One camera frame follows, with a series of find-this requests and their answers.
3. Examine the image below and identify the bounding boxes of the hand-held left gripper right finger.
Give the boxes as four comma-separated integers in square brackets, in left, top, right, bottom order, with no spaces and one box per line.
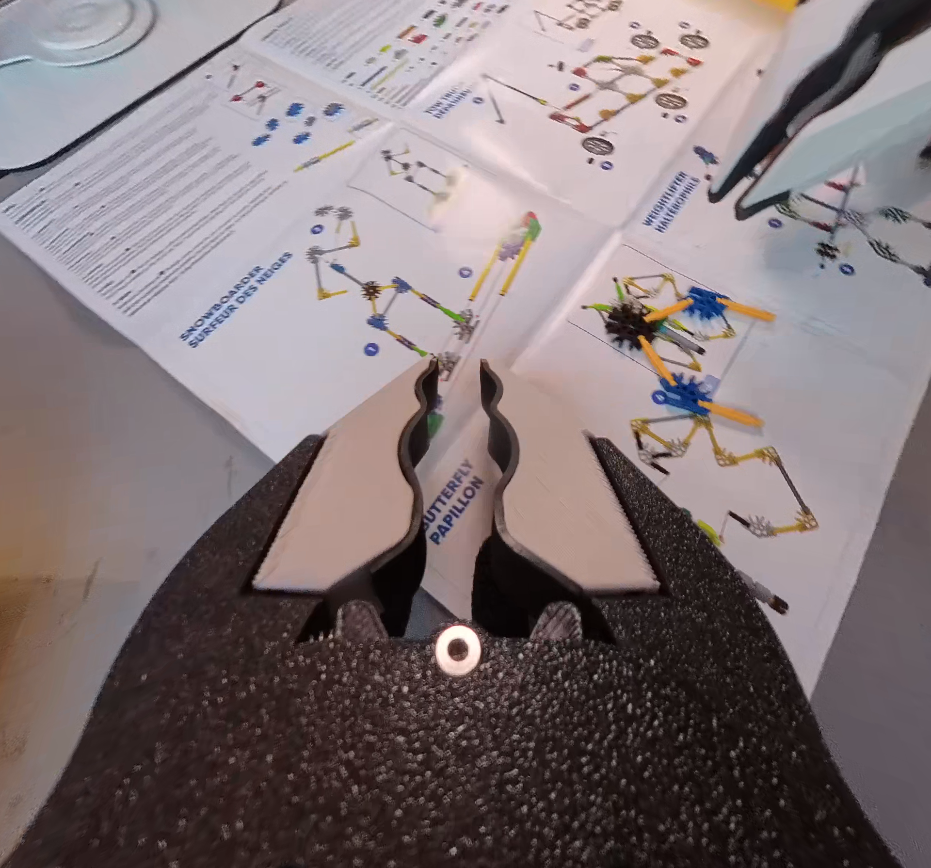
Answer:
[478,362,658,636]

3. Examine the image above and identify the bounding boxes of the black plastic connector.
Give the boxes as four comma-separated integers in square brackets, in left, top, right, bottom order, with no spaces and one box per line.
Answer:
[604,301,656,348]

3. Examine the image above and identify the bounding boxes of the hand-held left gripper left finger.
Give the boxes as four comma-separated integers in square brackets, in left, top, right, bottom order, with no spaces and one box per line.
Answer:
[252,359,442,633]

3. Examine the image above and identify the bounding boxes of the white instruction sheet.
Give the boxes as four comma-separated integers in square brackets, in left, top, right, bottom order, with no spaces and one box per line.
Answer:
[0,0,931,694]

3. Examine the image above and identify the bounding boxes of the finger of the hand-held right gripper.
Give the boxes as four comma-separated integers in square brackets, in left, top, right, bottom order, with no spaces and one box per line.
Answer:
[709,0,931,203]
[735,39,931,222]

